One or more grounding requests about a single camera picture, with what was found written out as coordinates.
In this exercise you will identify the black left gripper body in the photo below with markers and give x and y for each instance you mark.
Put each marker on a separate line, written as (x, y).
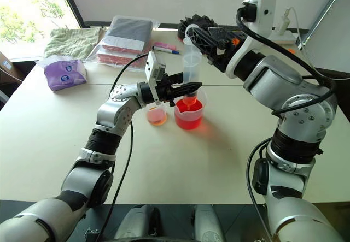
(166, 90)

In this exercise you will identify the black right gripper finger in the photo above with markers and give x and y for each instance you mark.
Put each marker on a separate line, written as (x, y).
(202, 38)
(198, 20)

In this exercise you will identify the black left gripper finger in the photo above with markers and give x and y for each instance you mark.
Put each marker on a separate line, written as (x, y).
(176, 77)
(188, 87)

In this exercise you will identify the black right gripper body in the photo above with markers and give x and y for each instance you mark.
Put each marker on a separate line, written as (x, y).
(227, 44)

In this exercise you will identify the clear plastic measuring cup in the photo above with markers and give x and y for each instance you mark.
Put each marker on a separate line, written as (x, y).
(191, 67)

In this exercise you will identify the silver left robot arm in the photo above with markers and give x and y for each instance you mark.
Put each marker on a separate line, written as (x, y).
(115, 111)

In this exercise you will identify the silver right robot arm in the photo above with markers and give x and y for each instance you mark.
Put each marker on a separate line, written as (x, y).
(273, 81)

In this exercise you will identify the small flask with orange liquid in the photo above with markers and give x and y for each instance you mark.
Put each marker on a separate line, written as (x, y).
(156, 116)

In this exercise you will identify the beaker with red liquid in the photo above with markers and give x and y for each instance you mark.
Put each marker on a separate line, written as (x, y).
(188, 119)

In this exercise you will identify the white marker pen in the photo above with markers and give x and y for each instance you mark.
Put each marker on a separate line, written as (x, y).
(166, 50)

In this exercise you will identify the white power strip with plug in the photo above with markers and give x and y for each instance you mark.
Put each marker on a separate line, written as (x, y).
(284, 35)

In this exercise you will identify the plastic bag with red contents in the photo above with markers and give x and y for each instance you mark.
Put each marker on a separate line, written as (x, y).
(115, 56)

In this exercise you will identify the small orange object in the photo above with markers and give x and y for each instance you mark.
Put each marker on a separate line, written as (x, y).
(291, 51)

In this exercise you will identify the plastic bag with dark book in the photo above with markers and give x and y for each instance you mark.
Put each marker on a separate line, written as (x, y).
(128, 31)

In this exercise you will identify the purple tissue pack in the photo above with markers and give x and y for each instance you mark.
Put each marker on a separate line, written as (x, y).
(65, 74)

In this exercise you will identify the green towel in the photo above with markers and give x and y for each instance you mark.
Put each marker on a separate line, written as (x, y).
(72, 42)

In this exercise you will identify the silver rounded robot leg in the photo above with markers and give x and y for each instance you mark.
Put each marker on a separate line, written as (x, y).
(207, 223)
(136, 223)

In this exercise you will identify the cardboard box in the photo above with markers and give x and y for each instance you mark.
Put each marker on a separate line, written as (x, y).
(9, 67)

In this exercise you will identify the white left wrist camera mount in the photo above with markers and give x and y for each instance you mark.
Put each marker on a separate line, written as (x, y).
(152, 70)

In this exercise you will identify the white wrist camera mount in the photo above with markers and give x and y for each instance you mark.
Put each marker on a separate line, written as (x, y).
(263, 7)
(152, 70)

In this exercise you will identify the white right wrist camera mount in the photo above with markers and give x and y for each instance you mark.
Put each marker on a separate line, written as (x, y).
(263, 7)

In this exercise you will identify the black window frame bar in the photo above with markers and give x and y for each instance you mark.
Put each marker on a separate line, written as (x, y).
(71, 4)

